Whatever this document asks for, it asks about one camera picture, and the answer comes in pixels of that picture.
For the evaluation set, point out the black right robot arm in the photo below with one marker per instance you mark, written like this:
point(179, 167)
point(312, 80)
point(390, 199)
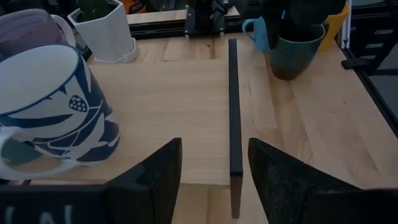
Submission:
point(205, 15)

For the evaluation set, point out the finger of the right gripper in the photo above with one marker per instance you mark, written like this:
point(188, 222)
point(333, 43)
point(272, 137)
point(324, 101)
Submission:
point(275, 34)

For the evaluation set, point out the white hexagonal plant pot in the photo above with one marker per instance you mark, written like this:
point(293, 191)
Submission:
point(105, 37)

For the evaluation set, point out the wooden shelf black metal frame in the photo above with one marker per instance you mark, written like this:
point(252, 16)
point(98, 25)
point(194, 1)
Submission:
point(171, 109)

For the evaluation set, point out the orange shop vacuum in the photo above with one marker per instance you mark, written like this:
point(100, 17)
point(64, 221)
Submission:
point(133, 5)

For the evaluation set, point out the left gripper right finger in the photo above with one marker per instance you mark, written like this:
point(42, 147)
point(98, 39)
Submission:
point(295, 199)

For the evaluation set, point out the black aluminium table frame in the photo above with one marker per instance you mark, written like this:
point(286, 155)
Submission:
point(161, 28)

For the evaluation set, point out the dark speckled teal mug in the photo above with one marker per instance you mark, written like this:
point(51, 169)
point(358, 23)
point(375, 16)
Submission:
point(295, 59)

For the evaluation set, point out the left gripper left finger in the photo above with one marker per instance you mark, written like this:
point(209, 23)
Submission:
point(149, 193)

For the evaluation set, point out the light blue mug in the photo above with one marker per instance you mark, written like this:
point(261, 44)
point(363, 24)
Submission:
point(259, 34)

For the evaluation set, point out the white mug blue leaf pattern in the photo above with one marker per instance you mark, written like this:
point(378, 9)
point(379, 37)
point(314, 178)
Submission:
point(46, 77)

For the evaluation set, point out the yellow mug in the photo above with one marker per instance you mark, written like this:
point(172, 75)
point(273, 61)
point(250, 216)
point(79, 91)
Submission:
point(335, 28)

